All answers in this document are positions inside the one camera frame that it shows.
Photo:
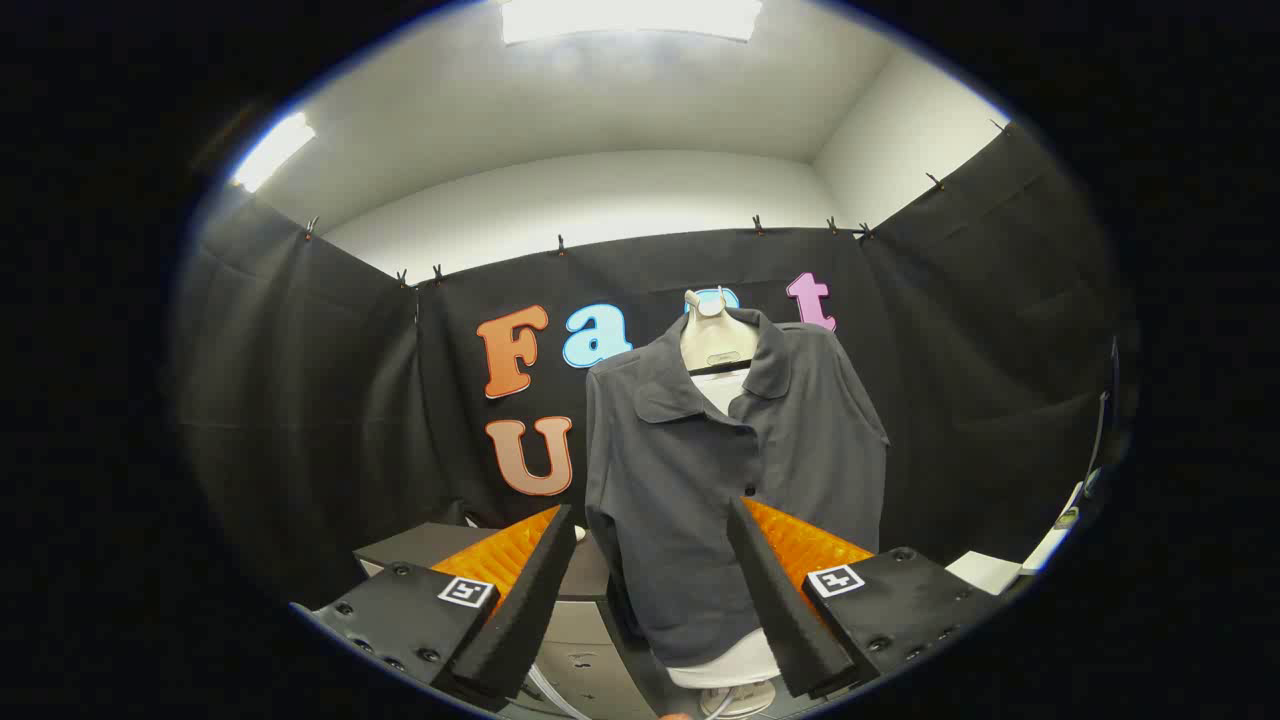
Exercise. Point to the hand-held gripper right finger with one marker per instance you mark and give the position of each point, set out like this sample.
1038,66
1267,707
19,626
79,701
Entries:
775,600

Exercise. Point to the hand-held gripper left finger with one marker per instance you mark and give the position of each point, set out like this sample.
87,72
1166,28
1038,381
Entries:
530,610

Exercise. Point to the grey button shirt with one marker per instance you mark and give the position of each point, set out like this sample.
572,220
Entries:
670,500

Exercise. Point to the black clothes hanger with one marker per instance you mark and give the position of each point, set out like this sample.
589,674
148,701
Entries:
722,367

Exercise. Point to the grey drawer cabinet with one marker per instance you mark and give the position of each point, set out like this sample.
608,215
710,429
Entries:
590,640

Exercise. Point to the white table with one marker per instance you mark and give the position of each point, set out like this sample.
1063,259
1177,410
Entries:
985,570

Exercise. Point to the white mannequin torso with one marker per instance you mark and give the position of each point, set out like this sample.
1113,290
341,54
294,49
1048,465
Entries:
715,330

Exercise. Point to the row of black cloth clips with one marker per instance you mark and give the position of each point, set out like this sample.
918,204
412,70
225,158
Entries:
757,224

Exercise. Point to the narrow ceiling light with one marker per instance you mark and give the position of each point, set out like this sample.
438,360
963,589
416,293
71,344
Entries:
272,152

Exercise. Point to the large ceiling light panel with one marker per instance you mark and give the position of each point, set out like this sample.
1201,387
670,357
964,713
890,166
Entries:
630,18

